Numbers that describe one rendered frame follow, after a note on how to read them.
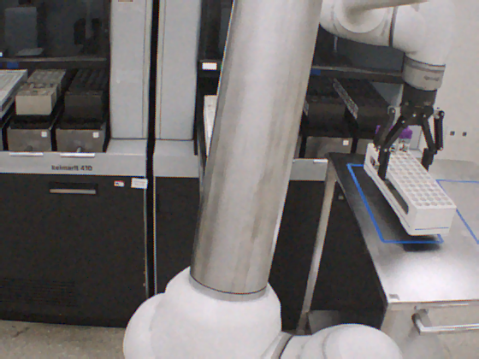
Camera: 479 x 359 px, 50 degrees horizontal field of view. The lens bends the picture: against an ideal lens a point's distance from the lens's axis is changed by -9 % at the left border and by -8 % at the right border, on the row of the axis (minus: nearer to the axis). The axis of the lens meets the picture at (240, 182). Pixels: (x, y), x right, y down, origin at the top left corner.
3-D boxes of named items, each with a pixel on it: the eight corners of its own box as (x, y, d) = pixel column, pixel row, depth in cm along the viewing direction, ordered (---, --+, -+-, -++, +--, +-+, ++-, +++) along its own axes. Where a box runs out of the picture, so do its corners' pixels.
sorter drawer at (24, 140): (56, 76, 209) (56, 55, 205) (89, 76, 211) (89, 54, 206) (4, 159, 146) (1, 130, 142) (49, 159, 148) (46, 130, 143)
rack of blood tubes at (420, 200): (363, 166, 134) (367, 143, 131) (399, 166, 135) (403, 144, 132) (409, 235, 108) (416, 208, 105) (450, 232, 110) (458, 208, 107)
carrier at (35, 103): (54, 112, 155) (53, 93, 153) (52, 114, 154) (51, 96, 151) (17, 112, 154) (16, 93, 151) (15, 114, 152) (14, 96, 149)
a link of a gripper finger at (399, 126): (418, 114, 113) (414, 111, 113) (387, 155, 117) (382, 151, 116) (410, 108, 117) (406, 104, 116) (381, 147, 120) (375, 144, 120)
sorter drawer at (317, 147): (270, 80, 219) (272, 59, 215) (304, 83, 221) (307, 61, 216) (306, 166, 156) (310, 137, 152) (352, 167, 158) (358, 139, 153)
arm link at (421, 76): (453, 67, 106) (448, 94, 109) (434, 55, 114) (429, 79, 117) (416, 64, 104) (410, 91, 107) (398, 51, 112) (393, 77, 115)
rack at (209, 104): (203, 114, 165) (204, 95, 162) (236, 115, 167) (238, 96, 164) (206, 160, 140) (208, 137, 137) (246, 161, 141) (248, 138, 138)
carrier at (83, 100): (103, 112, 157) (103, 93, 154) (102, 114, 155) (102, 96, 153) (65, 112, 156) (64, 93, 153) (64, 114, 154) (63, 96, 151)
